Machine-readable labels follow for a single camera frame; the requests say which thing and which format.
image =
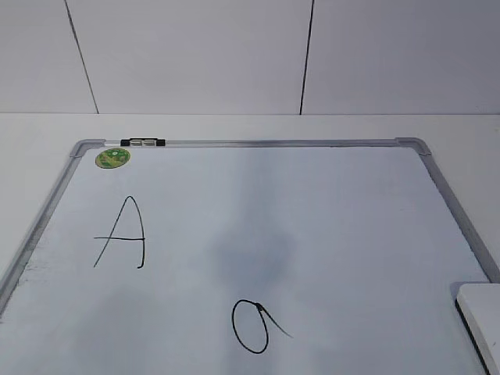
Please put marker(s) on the white whiteboard eraser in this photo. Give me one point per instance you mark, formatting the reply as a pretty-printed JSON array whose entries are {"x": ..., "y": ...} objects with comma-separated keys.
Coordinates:
[{"x": 478, "y": 305}]

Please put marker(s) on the green round magnet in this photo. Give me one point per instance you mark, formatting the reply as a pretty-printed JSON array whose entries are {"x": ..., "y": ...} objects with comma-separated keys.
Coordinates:
[{"x": 112, "y": 158}]

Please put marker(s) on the white whiteboard with grey frame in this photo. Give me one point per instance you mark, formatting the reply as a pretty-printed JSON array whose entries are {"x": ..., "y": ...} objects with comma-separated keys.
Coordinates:
[{"x": 246, "y": 257}]

